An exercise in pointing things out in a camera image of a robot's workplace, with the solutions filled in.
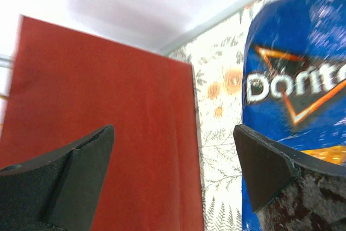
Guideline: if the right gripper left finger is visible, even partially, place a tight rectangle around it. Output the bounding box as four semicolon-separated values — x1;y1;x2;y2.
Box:
1;125;115;230

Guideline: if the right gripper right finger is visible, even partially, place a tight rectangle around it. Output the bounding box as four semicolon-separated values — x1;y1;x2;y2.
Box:
233;124;345;230

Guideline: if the red brown paper bag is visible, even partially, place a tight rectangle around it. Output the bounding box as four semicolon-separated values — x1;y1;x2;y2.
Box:
1;16;204;230

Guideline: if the blue chips bag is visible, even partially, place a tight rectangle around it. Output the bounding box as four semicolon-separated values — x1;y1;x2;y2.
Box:
241;0;345;230

